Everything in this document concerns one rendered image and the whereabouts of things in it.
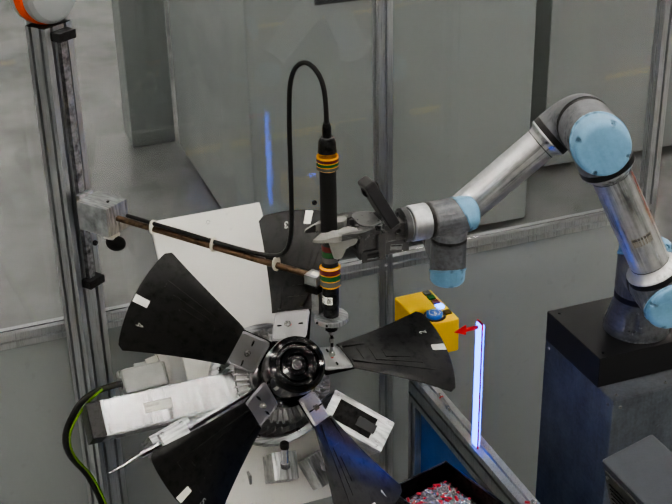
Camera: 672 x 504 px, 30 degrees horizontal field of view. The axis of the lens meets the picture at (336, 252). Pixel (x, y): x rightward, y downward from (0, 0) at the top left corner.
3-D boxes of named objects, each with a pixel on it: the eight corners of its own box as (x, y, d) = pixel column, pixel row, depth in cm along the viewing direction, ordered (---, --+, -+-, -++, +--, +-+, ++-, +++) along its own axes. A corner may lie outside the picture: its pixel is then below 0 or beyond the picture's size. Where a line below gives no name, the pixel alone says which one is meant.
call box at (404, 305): (394, 333, 314) (394, 296, 309) (430, 325, 317) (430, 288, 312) (421, 364, 301) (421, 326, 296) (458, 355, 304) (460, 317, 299)
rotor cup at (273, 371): (259, 415, 261) (273, 406, 249) (242, 348, 264) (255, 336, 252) (323, 399, 266) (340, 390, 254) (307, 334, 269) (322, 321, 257)
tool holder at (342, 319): (299, 320, 259) (298, 278, 254) (318, 306, 264) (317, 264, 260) (336, 332, 254) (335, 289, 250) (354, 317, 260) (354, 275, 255)
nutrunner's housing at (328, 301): (318, 331, 259) (312, 124, 239) (328, 323, 262) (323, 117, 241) (334, 336, 257) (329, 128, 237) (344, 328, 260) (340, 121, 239)
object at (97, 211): (75, 230, 287) (71, 197, 284) (96, 219, 293) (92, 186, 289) (109, 241, 282) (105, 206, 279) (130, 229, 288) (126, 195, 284)
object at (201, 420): (256, 395, 265) (109, 479, 253) (251, 386, 265) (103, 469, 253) (258, 394, 263) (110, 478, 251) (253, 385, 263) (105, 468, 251)
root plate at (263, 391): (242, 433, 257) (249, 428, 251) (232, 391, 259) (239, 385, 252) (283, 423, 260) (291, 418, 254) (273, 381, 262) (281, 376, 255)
